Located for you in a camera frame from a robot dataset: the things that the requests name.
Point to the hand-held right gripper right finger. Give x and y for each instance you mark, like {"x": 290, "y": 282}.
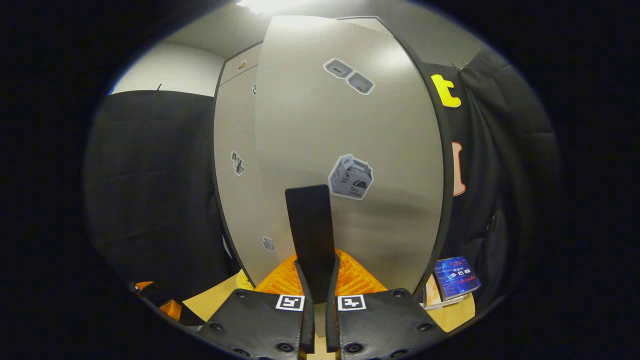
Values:
{"x": 331, "y": 310}

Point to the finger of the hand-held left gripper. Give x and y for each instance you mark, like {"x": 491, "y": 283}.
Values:
{"x": 172, "y": 309}

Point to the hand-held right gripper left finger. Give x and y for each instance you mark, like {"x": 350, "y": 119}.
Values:
{"x": 307, "y": 310}

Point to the grey shoe cabinet door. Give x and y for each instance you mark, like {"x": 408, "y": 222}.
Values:
{"x": 235, "y": 210}
{"x": 350, "y": 130}

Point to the grey double-door shoe cabinet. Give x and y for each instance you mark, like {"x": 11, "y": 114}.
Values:
{"x": 240, "y": 67}

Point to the yellow plush toy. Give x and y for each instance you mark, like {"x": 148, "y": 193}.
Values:
{"x": 244, "y": 281}

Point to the white book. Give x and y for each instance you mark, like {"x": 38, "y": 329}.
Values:
{"x": 432, "y": 297}

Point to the black backdrop cloth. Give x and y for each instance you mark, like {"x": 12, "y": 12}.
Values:
{"x": 150, "y": 190}

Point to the blue book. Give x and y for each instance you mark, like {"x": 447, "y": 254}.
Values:
{"x": 456, "y": 277}

